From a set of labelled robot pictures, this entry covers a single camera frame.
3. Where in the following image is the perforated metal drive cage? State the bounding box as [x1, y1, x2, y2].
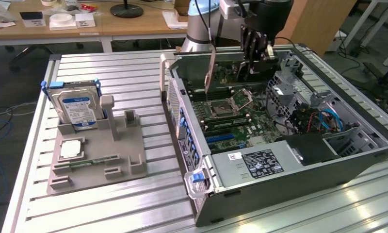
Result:
[266, 71, 314, 122]

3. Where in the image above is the green motherboard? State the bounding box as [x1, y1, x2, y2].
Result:
[187, 84, 279, 155]

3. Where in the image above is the grey floor cable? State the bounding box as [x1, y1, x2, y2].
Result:
[0, 100, 36, 116]

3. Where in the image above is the clear plastic bag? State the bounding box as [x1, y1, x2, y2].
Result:
[0, 2, 17, 22]

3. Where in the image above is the grey power supply unit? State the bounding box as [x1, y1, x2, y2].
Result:
[209, 142, 303, 190]

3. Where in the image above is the black CPU socket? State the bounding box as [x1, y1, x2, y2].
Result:
[208, 99, 239, 119]

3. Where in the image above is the white desk frame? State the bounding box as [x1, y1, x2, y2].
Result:
[342, 0, 388, 66]

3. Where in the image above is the blue floor cable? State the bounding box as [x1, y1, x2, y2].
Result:
[0, 114, 13, 209]

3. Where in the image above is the silver CPU chip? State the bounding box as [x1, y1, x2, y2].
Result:
[59, 140, 84, 158]

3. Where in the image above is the thin black cable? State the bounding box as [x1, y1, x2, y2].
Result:
[274, 36, 315, 53]

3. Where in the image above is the metal disk bay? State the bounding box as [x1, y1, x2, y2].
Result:
[322, 122, 382, 158]

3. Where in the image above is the wooden desk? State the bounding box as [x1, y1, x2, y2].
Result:
[0, 0, 279, 47]

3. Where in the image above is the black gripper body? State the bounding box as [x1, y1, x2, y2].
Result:
[244, 0, 295, 39]

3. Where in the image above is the small white box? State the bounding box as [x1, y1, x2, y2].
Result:
[75, 13, 97, 29]

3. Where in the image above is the green GPU card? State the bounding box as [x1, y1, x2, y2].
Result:
[204, 48, 276, 95]

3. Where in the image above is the brown cardboard box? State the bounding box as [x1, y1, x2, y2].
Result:
[173, 0, 191, 17]

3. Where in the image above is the red wire bundle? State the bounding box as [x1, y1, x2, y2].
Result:
[306, 110, 326, 133]

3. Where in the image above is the RAM stick with white label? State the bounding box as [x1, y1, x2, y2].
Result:
[207, 118, 251, 128]

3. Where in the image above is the black office chair base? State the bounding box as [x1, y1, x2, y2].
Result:
[4, 45, 52, 72]

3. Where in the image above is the metal socket cover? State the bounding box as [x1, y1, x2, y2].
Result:
[229, 86, 256, 115]

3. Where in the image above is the blue card retainer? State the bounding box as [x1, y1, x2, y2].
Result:
[179, 108, 201, 168]

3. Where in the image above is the wooden cabinet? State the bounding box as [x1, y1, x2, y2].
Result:
[278, 0, 359, 56]

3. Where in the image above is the black round lamp base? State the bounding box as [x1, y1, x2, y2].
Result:
[108, 2, 145, 18]

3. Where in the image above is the black and white box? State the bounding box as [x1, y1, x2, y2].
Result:
[19, 11, 47, 28]

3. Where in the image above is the grey parts rack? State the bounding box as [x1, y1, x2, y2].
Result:
[47, 95, 149, 195]

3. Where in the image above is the green RAM stick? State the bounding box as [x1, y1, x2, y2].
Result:
[69, 157, 109, 168]

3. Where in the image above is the black open PC case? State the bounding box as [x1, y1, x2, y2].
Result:
[160, 43, 388, 228]

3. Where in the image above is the white paper stack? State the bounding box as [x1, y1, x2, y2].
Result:
[163, 11, 189, 30]

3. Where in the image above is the blue data wire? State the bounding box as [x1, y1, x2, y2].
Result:
[319, 108, 344, 133]

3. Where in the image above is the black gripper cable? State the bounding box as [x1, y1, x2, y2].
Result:
[193, 0, 216, 50]

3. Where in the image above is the grey case handle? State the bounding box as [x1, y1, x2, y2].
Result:
[183, 167, 216, 200]

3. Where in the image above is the black expansion slot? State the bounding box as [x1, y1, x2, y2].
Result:
[203, 130, 232, 137]

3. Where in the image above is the hard disk with blue carrier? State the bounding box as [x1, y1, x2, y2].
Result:
[40, 78, 101, 129]

